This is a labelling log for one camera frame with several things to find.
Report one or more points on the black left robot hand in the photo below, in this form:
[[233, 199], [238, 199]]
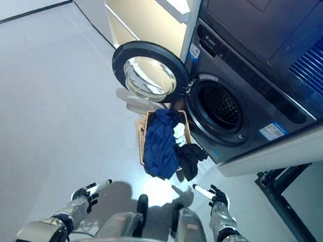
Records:
[[83, 194]]

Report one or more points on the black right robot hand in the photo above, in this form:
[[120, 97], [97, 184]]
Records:
[[218, 196]]

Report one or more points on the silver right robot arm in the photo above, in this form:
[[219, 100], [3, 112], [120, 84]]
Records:
[[232, 236]]

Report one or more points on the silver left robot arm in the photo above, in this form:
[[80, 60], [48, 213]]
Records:
[[56, 220]]

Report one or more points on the tan wicker laundry basket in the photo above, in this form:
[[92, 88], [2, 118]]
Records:
[[147, 125]]

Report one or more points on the grey front-load washing machine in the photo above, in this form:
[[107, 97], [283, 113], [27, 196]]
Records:
[[245, 105]]

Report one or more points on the round washing machine door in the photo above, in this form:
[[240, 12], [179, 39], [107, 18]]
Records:
[[150, 72]]

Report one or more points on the silver right robot leg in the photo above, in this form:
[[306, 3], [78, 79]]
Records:
[[190, 229]]

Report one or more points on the silver robot leg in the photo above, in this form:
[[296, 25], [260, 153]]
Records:
[[124, 226], [190, 229]]

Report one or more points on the black garment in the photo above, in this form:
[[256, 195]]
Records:
[[190, 157]]

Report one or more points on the silver left robot leg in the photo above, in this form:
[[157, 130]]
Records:
[[124, 226]]

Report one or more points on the black left robot foot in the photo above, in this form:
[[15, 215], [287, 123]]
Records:
[[142, 203]]

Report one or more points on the white garment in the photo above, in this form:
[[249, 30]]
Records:
[[179, 135]]

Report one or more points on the white cabinet panel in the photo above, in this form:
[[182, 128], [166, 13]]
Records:
[[277, 149]]

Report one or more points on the blue garment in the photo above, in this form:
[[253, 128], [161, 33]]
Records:
[[159, 143]]

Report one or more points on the grey stacked dryer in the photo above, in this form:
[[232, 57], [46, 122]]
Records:
[[278, 43]]

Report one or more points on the white open shelf cabinet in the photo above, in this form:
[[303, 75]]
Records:
[[137, 14]]

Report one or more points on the black metal frame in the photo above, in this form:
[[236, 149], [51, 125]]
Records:
[[290, 200]]

